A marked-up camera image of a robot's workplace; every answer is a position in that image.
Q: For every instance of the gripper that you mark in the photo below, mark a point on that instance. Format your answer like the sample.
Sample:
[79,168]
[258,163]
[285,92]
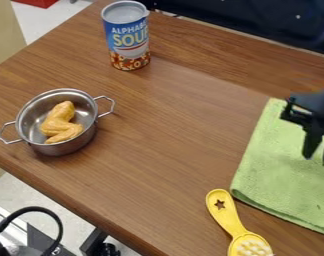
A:
[315,107]

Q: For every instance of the green cloth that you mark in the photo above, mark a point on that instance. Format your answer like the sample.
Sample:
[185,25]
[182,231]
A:
[280,173]

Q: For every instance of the yellow toy brush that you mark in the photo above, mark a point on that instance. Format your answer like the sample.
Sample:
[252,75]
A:
[235,222]

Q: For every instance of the blue soup can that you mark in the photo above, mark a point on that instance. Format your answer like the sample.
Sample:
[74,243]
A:
[126,36]

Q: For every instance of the orange toy chicken piece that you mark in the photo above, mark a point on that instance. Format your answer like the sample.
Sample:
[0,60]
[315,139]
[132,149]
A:
[60,122]

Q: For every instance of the silver pot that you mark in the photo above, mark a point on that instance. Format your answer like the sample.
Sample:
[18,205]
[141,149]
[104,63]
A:
[49,123]

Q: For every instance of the red box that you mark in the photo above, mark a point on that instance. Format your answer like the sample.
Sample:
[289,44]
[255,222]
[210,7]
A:
[35,3]

